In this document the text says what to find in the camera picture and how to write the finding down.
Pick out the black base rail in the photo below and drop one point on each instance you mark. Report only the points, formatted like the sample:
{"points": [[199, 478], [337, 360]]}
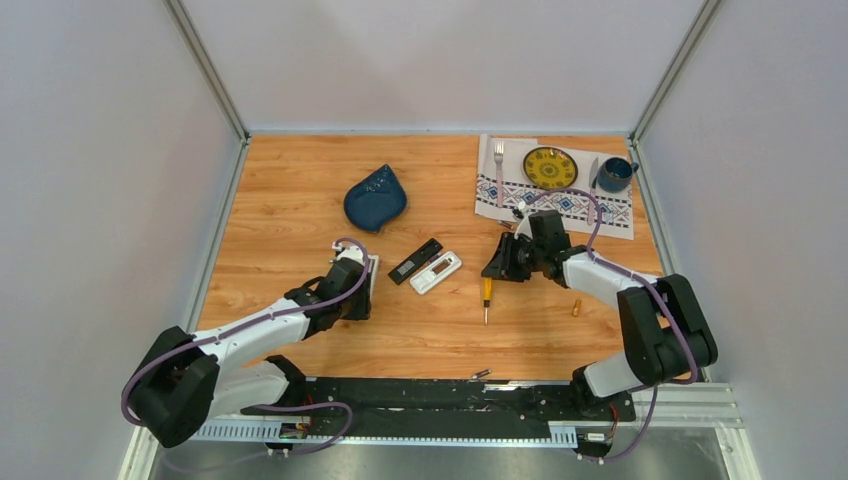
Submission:
{"points": [[459, 409]]}

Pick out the blue leaf-shaped dish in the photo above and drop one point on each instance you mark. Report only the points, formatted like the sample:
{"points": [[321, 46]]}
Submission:
{"points": [[375, 201]]}

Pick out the white remote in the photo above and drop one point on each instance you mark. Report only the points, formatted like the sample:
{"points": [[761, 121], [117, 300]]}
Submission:
{"points": [[374, 272], [435, 272]]}

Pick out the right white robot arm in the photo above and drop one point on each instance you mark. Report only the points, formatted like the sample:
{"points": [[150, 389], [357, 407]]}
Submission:
{"points": [[664, 330]]}

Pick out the patterned white placemat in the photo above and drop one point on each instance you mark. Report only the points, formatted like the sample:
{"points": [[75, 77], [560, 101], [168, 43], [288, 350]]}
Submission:
{"points": [[618, 219]]}

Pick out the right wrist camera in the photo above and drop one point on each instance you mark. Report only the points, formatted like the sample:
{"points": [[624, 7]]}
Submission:
{"points": [[523, 218]]}

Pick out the silver knife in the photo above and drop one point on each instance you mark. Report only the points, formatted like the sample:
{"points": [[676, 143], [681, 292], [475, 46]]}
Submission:
{"points": [[591, 214]]}

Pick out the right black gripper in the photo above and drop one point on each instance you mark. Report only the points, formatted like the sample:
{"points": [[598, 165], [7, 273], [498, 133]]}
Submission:
{"points": [[501, 265]]}

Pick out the yellow handled screwdriver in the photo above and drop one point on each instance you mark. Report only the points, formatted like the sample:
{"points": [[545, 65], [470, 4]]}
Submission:
{"points": [[487, 290]]}

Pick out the yellow patterned plate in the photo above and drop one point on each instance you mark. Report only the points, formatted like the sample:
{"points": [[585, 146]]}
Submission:
{"points": [[550, 168]]}

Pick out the silver fork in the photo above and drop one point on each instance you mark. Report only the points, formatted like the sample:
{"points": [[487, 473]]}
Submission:
{"points": [[498, 156]]}

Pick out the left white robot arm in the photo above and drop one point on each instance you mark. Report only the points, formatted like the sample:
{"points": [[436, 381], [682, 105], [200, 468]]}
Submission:
{"points": [[186, 379]]}

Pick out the dark blue mug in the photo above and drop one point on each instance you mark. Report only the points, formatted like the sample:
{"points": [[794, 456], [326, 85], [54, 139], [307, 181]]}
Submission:
{"points": [[615, 174]]}

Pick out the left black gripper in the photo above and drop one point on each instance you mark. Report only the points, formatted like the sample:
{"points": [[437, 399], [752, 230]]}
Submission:
{"points": [[363, 310]]}

